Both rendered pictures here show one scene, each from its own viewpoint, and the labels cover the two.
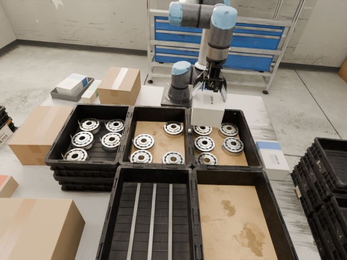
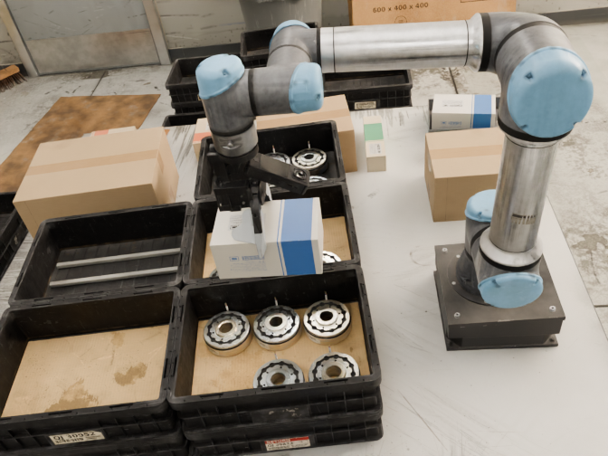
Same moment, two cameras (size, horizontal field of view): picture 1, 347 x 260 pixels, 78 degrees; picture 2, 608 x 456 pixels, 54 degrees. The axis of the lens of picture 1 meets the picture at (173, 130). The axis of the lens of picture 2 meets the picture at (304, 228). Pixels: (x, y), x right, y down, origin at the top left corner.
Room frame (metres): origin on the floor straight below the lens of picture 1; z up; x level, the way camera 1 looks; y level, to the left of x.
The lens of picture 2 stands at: (0.90, -0.99, 1.87)
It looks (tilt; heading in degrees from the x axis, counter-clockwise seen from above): 41 degrees down; 95
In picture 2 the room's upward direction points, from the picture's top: 9 degrees counter-clockwise
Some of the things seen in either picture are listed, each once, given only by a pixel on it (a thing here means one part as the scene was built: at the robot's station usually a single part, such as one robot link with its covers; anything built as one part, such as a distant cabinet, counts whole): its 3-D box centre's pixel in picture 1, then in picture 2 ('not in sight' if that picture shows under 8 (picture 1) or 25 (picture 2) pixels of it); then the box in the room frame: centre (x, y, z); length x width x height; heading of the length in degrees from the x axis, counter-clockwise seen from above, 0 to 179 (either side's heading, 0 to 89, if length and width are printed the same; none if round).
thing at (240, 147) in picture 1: (233, 144); (278, 380); (0.74, -0.30, 0.86); 0.10 x 0.10 x 0.01
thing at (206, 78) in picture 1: (213, 73); (239, 174); (0.72, -0.13, 1.25); 0.09 x 0.08 x 0.12; 177
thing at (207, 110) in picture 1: (206, 103); (269, 238); (0.75, -0.14, 1.09); 0.20 x 0.12 x 0.09; 177
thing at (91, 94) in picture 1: (93, 91); not in sight; (1.31, 0.61, 0.73); 0.24 x 0.06 x 0.06; 174
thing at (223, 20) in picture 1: (222, 27); (226, 94); (0.73, -0.13, 1.41); 0.09 x 0.08 x 0.11; 177
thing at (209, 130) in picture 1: (202, 128); (327, 318); (0.84, -0.16, 0.86); 0.10 x 0.10 x 0.01
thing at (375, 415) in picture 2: not in sight; (283, 376); (0.74, -0.23, 0.76); 0.40 x 0.30 x 0.12; 2
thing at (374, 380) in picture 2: (220, 135); (272, 331); (0.74, -0.23, 0.92); 0.40 x 0.30 x 0.02; 2
